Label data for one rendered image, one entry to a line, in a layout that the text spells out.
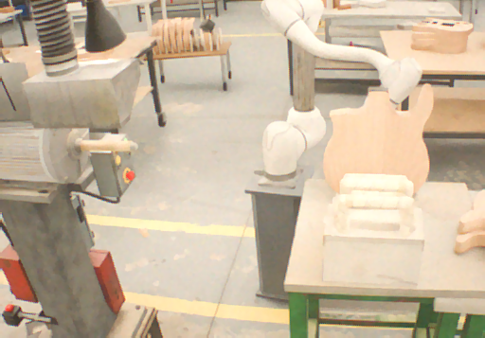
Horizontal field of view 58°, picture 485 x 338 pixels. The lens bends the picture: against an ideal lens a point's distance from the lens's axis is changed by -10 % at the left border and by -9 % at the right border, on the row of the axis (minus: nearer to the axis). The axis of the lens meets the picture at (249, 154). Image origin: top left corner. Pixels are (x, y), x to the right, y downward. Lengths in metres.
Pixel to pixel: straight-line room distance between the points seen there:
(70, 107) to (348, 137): 0.84
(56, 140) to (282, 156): 1.05
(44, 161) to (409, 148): 1.15
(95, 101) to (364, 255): 0.82
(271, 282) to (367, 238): 1.36
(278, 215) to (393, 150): 0.89
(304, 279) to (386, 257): 0.25
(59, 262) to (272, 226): 1.03
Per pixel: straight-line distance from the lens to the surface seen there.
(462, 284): 1.42
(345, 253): 1.29
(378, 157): 1.54
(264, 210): 2.26
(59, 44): 1.34
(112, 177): 1.85
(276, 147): 2.13
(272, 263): 2.46
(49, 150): 1.51
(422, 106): 1.47
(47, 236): 1.78
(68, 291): 1.94
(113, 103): 1.27
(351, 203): 1.21
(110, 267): 2.15
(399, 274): 1.34
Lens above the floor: 1.88
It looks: 28 degrees down
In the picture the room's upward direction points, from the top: 5 degrees counter-clockwise
